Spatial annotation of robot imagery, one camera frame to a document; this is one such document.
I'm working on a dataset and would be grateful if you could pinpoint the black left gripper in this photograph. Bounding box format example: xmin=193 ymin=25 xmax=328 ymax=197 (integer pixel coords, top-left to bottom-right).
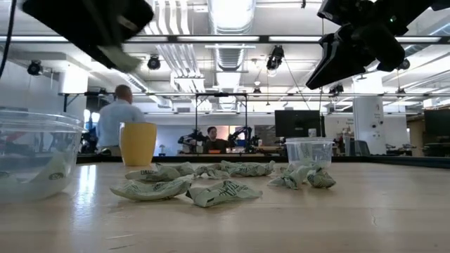
xmin=20 ymin=0 xmax=155 ymax=70

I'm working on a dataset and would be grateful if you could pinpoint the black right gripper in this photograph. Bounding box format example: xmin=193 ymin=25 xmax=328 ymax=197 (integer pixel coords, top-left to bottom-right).
xmin=304 ymin=0 xmax=406 ymax=91

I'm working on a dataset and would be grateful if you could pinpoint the clear plastic bowl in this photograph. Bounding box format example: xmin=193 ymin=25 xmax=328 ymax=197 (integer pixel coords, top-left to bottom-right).
xmin=0 ymin=109 xmax=88 ymax=204

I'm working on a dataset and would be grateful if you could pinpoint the person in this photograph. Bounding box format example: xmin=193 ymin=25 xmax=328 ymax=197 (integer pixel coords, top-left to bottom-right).
xmin=203 ymin=126 xmax=229 ymax=155
xmin=96 ymin=84 xmax=146 ymax=157

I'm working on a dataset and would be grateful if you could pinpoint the white building pillar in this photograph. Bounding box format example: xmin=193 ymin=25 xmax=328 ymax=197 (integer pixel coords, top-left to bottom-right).
xmin=352 ymin=75 xmax=387 ymax=156

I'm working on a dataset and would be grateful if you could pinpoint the black computer monitor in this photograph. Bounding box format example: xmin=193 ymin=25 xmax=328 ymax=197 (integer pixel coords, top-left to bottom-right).
xmin=423 ymin=108 xmax=450 ymax=138
xmin=274 ymin=110 xmax=326 ymax=138

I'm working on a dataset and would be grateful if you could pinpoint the yellow cup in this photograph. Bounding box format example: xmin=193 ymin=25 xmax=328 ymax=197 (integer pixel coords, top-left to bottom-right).
xmin=118 ymin=122 xmax=158 ymax=167

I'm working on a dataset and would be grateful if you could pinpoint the small clear plastic container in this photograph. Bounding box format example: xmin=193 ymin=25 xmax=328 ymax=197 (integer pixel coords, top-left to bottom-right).
xmin=285 ymin=136 xmax=335 ymax=169

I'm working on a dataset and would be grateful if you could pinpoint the distant black rig frame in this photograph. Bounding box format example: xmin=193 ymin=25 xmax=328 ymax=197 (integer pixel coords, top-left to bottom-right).
xmin=61 ymin=91 xmax=119 ymax=113
xmin=195 ymin=92 xmax=248 ymax=155

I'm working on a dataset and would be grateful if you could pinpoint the black cable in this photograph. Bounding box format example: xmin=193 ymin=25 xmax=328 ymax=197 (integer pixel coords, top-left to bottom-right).
xmin=0 ymin=0 xmax=18 ymax=80

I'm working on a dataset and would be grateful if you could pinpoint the silver ventilation duct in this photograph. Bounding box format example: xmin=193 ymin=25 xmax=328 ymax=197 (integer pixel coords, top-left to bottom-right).
xmin=207 ymin=0 xmax=257 ymax=112

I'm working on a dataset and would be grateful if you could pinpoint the black table frame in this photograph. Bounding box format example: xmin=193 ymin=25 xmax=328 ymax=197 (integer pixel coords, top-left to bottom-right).
xmin=76 ymin=153 xmax=450 ymax=169

